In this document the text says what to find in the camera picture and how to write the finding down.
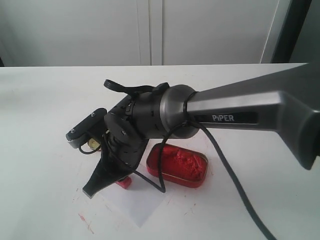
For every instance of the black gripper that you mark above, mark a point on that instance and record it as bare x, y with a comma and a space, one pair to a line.
118, 160

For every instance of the red stamp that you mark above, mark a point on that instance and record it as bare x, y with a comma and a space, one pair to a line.
125, 182

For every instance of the white paper sheet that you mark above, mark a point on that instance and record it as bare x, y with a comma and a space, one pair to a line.
136, 203

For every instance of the red ink tin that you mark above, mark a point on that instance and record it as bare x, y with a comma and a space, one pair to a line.
183, 166

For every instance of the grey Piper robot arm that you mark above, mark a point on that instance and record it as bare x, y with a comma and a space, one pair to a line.
286, 102

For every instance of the gold tin lid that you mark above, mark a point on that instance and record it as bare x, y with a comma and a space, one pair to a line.
94, 145

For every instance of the white cabinet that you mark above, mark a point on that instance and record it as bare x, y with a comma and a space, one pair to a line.
37, 33

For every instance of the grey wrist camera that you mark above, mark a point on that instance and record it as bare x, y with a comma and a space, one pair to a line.
92, 127

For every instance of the dark vertical post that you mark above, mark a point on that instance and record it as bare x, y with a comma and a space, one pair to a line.
299, 38

